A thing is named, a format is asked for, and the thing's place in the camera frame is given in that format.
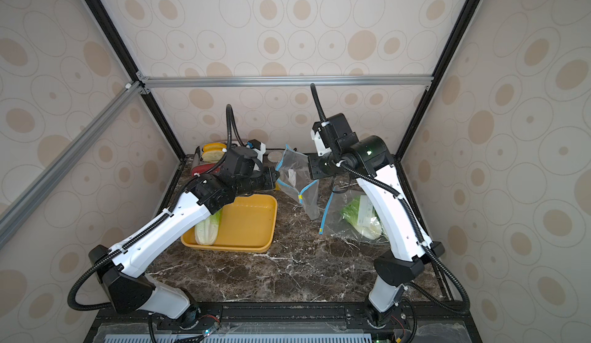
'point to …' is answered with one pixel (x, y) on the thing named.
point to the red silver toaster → (199, 168)
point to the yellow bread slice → (214, 147)
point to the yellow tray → (248, 224)
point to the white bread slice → (214, 156)
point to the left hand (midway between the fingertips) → (286, 172)
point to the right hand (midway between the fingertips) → (321, 164)
